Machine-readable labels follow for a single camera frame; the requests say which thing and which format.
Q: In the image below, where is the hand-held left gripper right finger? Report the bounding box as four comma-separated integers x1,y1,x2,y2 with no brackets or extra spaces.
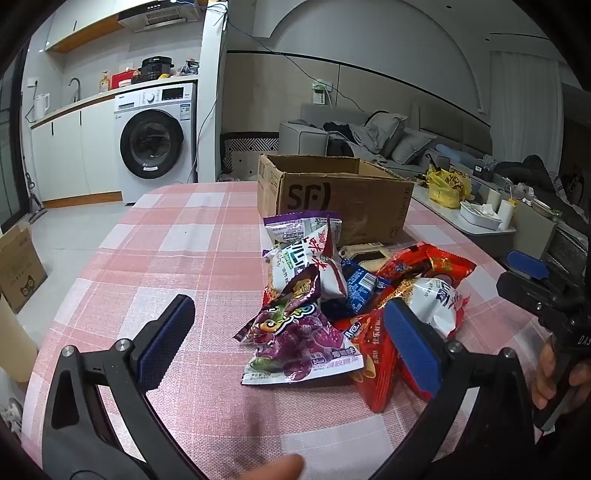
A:
382,298,540,480

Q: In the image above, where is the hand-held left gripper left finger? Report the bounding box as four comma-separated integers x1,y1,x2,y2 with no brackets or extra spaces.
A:
41,294,204,480

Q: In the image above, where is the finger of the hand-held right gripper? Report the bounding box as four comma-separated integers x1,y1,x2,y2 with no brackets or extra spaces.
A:
496,272,560,320
505,250,550,281

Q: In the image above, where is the red chip packet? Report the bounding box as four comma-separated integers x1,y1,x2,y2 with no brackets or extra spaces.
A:
335,309,435,414

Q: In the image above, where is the white orange noodle packet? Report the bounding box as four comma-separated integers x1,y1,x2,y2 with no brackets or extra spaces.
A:
374,277,467,342

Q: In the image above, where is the blue cookie packet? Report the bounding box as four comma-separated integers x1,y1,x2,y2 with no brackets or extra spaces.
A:
323,258,393,319

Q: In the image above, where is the beige cracker packet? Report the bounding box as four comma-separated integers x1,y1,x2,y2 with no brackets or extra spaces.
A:
339,242,402,273

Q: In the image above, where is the purple grape gummy packet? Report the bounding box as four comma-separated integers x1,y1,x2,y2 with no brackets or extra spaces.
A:
233,298,365,386

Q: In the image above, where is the dark purple gold packet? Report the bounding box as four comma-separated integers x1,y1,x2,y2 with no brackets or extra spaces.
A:
265,268,321,315

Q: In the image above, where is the white red noodle snack packet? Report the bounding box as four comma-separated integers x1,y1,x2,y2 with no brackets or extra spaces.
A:
263,228,349,301

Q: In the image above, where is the brown cardboard box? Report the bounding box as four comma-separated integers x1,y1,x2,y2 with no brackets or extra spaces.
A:
257,154,415,247

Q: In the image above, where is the purple-topped white snack packet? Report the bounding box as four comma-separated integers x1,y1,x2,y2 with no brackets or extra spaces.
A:
263,211,343,245

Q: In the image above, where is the person's right hand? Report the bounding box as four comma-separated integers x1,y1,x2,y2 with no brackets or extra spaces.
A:
531,335,591,409

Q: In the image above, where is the person's left hand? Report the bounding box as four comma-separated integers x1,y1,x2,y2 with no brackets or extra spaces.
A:
222,455,305,480

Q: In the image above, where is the grey white coffee table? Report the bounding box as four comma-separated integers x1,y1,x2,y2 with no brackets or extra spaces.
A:
411,182,518,259

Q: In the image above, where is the white tray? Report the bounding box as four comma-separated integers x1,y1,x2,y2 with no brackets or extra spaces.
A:
459,200,503,232

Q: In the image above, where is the pink plaid tablecloth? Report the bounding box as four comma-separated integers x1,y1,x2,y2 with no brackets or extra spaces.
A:
21,181,546,480

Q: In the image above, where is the black jacket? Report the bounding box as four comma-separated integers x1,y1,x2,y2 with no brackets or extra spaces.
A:
494,154,561,195

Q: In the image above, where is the yellow plastic bag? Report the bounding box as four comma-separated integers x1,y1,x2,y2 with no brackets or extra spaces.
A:
425,164,472,209

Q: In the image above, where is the light blue bolster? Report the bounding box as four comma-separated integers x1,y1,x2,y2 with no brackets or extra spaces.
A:
436,144,476,168

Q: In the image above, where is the white curtain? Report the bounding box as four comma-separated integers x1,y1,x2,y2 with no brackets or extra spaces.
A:
489,51,561,160

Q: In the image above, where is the small cardboard box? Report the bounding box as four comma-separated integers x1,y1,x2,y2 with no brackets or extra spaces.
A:
0,224,48,315

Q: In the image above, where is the grey pillow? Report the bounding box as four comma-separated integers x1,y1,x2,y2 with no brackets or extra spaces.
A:
365,111,407,155
392,128,437,164

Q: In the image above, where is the stick vacuum cleaner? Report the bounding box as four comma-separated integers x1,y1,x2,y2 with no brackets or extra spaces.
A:
23,172,48,224

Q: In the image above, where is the grey garment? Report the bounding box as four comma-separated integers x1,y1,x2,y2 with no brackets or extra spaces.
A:
344,134,389,164

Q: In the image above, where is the white washing machine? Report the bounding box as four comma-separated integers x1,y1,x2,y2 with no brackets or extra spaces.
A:
115,82,198,206

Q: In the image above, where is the white kitchen counter cabinet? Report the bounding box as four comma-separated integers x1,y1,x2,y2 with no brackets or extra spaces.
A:
30,90,123,208

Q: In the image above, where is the black white patterned rug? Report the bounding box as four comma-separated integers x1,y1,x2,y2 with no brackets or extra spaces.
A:
221,131,280,183

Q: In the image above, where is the black garment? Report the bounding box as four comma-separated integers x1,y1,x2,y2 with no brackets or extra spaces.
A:
323,121,365,157

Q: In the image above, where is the grey sofa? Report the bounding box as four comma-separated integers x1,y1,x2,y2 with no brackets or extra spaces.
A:
278,102,492,181

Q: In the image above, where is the dark glass door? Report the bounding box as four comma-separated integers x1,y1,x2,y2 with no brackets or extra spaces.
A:
0,55,33,232

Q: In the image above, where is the black pressure cooker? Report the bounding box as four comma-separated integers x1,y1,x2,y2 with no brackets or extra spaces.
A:
139,56,175,84

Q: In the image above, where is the range hood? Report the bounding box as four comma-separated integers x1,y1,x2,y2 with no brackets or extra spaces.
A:
117,0,206,33

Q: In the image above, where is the white wall socket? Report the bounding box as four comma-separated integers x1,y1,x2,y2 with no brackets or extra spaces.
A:
311,79,333,106

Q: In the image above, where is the white wall cabinet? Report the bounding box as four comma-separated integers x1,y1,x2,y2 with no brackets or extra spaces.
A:
45,0,125,54

